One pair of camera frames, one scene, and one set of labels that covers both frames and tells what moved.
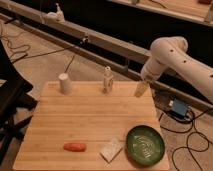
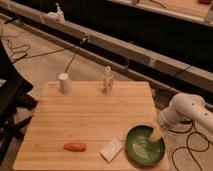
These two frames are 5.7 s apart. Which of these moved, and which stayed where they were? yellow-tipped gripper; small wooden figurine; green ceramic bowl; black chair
Moved: yellow-tipped gripper
Stayed: black chair; small wooden figurine; green ceramic bowl
